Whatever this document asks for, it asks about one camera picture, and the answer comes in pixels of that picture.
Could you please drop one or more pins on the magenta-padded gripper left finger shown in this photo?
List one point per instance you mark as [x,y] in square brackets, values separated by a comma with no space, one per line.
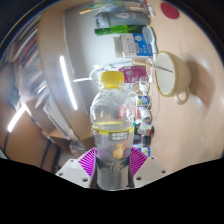
[74,171]

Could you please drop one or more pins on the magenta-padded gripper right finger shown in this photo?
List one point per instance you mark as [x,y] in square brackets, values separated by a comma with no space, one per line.
[146,171]

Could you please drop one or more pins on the clear yellow-capped drink bottle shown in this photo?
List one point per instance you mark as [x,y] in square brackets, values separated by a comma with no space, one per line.
[111,133]

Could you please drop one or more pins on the small blue white bottle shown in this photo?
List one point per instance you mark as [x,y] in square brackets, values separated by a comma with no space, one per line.
[146,151]

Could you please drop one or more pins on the small dark red-labelled bottle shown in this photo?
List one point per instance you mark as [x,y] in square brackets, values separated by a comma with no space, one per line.
[145,128]

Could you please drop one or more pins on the white jar blue label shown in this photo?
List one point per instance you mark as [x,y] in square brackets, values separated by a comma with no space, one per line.
[143,100]

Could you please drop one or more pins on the ceiling tube light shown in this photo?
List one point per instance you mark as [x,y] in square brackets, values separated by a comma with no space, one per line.
[16,119]

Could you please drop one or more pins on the under-shelf light bar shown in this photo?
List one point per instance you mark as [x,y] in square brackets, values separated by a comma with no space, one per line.
[68,83]

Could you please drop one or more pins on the pink packet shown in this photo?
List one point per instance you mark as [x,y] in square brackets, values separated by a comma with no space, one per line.
[133,74]

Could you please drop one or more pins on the cream ceramic cup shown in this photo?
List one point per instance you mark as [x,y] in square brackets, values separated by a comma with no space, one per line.
[181,76]

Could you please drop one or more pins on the metal spoon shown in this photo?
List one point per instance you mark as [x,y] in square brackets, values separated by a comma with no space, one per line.
[163,69]

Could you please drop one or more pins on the blue and white box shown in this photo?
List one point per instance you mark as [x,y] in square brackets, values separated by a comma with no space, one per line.
[133,45]

